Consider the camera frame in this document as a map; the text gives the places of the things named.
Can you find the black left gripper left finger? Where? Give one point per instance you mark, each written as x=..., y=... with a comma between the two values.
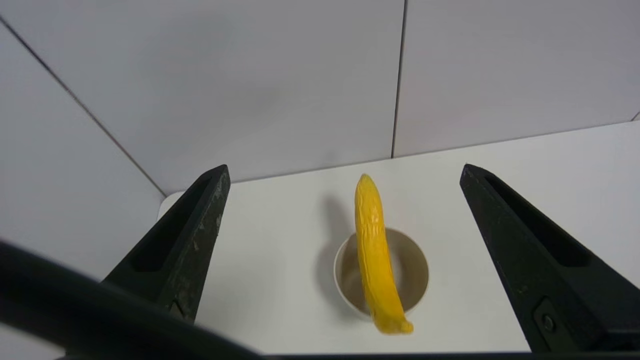
x=185, y=250

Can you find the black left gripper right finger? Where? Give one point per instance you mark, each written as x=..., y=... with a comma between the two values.
x=550, y=280

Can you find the yellow banana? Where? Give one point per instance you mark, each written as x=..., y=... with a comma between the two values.
x=375, y=250

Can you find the grey ceramic bowl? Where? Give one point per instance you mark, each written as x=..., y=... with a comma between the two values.
x=414, y=272

